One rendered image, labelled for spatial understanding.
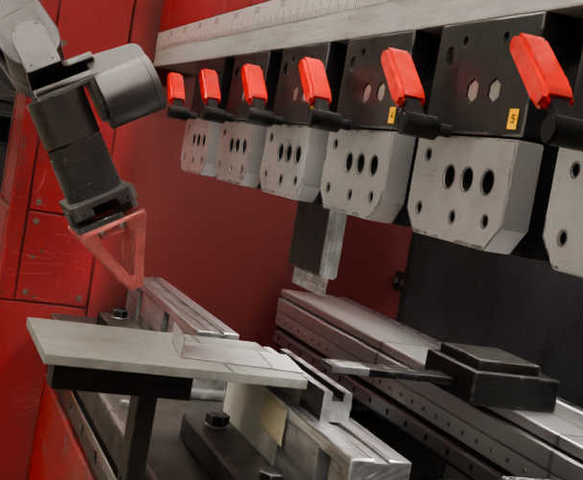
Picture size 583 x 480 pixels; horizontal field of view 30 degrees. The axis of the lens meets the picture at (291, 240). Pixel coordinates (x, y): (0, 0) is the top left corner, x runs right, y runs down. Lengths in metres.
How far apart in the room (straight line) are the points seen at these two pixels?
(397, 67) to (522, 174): 0.16
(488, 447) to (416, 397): 0.19
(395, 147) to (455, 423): 0.50
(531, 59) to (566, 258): 0.12
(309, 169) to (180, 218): 0.91
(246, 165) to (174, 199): 0.70
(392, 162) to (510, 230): 0.20
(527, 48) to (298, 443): 0.52
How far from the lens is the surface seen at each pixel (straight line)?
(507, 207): 0.73
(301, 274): 1.19
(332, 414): 1.06
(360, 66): 1.01
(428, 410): 1.39
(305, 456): 1.05
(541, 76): 0.66
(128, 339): 1.15
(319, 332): 1.75
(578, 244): 0.66
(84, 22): 1.96
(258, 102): 1.20
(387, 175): 0.91
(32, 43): 1.07
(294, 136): 1.14
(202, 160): 1.49
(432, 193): 0.83
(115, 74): 1.06
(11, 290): 1.96
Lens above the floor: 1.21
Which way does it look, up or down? 4 degrees down
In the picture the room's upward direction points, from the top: 10 degrees clockwise
